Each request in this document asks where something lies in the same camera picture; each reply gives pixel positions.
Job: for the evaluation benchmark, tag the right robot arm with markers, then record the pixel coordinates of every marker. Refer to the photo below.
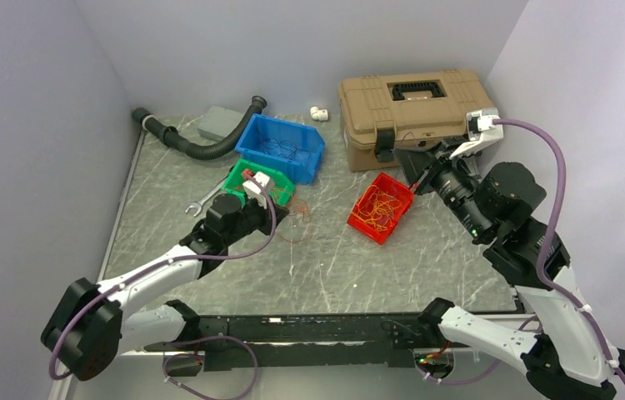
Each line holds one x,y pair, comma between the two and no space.
567,359

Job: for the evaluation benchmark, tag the grey rectangular block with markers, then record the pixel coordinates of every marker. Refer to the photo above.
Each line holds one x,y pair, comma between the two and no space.
218,122

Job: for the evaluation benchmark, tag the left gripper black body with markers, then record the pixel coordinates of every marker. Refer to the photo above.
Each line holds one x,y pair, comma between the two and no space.
252,217

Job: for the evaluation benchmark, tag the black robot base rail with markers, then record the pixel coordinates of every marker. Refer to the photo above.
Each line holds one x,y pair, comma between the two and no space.
391,339

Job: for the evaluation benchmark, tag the tan plastic toolbox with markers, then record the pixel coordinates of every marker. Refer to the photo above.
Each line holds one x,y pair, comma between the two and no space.
383,112

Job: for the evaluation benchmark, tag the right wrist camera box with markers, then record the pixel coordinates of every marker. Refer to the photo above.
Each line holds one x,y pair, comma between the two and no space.
482,132

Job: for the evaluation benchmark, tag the blue plastic bin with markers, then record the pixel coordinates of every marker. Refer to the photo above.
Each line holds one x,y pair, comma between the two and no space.
291,148

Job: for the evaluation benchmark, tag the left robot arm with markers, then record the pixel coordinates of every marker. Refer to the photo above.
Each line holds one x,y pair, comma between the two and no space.
95,322

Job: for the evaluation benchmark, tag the red plastic bin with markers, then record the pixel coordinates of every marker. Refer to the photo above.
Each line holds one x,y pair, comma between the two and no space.
378,211

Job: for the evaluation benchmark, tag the white pipe elbow fitting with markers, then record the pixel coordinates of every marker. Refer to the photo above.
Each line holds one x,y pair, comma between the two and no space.
319,114

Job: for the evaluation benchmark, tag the green plastic bin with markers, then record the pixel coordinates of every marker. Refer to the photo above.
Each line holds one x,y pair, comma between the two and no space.
281,189

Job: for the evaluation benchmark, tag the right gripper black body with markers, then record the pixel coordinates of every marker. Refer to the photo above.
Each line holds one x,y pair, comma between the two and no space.
437,164

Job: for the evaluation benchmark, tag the silver open-end wrench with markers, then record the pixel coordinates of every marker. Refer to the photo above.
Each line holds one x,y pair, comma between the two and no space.
196,207

